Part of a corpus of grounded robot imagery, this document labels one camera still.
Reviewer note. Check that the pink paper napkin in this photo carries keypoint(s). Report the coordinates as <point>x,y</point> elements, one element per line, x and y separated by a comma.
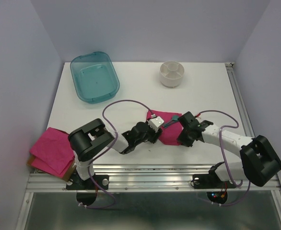
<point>169,135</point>

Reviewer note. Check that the pink napkin stack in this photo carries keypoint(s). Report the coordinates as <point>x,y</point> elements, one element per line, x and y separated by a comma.
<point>52,153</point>

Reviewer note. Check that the brown cardboard tray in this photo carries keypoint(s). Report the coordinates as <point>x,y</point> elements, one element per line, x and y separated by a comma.
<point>68,173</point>

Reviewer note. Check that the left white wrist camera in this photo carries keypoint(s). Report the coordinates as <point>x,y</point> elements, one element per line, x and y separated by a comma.
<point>156,123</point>

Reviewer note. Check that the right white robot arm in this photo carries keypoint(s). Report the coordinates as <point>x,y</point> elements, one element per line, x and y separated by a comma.
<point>258,163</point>

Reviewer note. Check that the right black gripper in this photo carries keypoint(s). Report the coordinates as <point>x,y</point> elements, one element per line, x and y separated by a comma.
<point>184,141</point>

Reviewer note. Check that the aluminium frame rail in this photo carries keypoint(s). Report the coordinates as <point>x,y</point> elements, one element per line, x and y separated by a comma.
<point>152,184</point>

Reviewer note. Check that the white utensil holder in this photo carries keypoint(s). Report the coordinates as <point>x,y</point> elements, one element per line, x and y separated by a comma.
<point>171,74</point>

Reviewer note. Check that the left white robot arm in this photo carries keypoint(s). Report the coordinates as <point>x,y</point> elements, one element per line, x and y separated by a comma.
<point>89,140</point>

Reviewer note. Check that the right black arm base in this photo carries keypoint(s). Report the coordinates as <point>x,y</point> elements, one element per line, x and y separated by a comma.
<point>210,180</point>

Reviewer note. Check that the teal plastic spoon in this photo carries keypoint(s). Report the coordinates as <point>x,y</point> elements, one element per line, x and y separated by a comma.
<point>172,121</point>

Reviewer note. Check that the teal plastic bin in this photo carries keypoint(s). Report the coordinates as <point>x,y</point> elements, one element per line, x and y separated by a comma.
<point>94,77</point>

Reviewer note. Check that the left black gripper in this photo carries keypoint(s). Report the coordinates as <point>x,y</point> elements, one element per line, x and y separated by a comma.
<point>154,135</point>

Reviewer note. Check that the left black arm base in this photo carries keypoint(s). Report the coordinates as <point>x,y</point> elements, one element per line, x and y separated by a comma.
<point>76,183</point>

